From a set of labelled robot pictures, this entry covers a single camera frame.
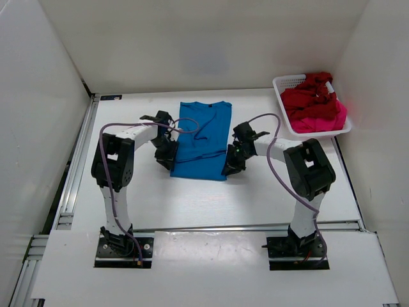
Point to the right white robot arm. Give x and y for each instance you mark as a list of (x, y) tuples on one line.
[(302, 169)]

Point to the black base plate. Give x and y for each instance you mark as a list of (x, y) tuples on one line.
[(106, 257), (294, 256)]

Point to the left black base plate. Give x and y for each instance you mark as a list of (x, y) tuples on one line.
[(106, 257)]

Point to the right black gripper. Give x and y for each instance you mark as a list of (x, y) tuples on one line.
[(233, 162)]

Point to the pink t shirt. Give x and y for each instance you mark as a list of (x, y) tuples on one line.
[(315, 125)]

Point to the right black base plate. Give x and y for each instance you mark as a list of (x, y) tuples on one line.
[(294, 256)]

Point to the dark red t shirt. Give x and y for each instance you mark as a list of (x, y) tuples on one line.
[(311, 99)]

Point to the black label sticker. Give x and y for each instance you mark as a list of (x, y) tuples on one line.
[(110, 97)]

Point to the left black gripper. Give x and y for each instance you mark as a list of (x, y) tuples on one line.
[(167, 153)]

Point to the blue t shirt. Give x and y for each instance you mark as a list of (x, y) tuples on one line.
[(202, 148)]

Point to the white plastic basket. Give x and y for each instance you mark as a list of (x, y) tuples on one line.
[(290, 81)]

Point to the aluminium frame rail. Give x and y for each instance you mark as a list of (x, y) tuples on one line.
[(252, 201)]

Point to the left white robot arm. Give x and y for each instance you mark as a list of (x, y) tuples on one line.
[(113, 166)]

